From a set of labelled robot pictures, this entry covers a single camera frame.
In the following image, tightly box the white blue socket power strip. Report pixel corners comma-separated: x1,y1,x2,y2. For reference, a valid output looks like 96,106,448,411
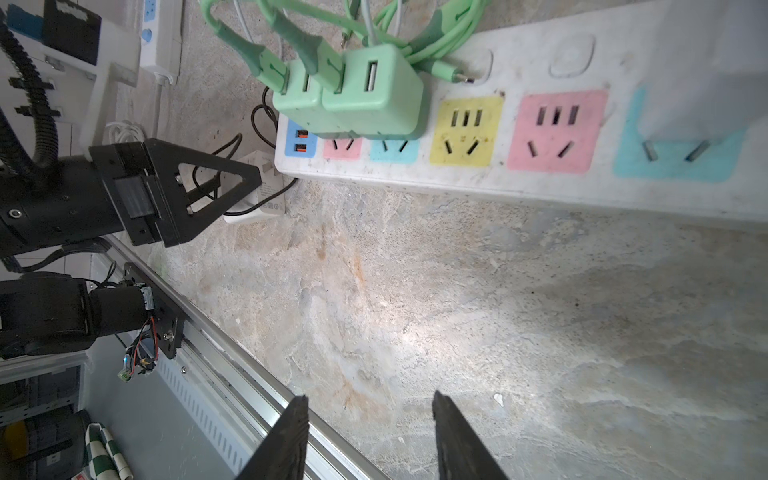
140,0,183,85

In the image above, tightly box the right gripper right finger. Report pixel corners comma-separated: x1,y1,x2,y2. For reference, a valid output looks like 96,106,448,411
432,391,508,480

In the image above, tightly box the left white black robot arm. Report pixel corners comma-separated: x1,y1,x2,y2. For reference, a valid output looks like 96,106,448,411
1,1,262,359

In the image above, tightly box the green white striped object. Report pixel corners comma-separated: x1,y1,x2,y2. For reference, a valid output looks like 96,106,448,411
85,422,134,480

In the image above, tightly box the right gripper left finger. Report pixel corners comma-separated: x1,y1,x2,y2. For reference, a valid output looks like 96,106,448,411
236,395,310,480

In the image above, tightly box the green charging cable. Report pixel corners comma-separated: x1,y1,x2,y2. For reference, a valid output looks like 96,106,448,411
335,0,493,85

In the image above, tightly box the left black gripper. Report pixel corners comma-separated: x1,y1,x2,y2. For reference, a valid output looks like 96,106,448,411
1,139,262,257

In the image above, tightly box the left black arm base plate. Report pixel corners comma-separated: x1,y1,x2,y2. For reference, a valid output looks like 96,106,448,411
125,262,188,360

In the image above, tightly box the white charger adapter with cable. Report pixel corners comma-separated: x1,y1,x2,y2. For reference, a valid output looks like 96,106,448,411
638,1,767,141

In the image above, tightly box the green charger adapter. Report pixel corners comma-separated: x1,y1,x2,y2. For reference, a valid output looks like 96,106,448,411
200,1,346,137
256,0,426,140

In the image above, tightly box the aluminium mounting rail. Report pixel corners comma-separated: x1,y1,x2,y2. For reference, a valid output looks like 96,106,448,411
101,236,391,480

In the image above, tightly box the white multicolour socket power strip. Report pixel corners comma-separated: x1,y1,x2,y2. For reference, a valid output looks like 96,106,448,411
275,1,767,229

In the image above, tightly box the white coiled cord with plug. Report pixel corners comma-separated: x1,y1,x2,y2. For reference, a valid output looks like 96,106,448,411
103,119,148,145

